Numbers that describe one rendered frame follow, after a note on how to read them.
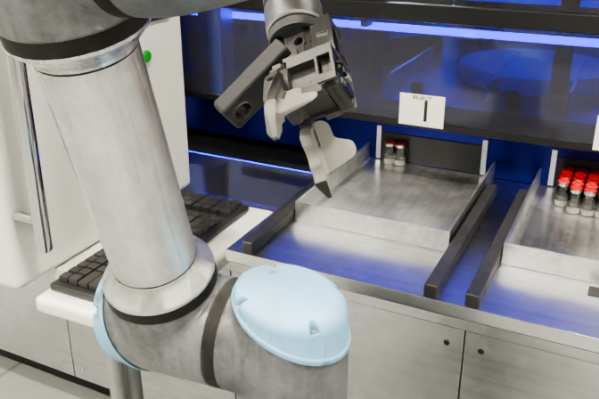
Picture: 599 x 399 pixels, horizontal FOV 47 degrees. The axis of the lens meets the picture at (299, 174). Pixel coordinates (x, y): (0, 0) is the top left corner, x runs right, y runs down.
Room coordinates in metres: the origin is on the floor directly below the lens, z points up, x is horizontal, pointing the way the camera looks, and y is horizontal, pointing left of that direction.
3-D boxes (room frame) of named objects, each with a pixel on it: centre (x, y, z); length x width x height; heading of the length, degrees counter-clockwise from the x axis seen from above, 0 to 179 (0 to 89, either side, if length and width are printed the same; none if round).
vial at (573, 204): (1.08, -0.47, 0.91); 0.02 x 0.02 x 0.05
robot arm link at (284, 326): (0.60, 0.01, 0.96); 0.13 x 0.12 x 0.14; 69
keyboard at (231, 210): (1.10, 0.25, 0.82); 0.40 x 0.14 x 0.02; 155
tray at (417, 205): (1.15, -0.18, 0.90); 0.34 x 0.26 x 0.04; 154
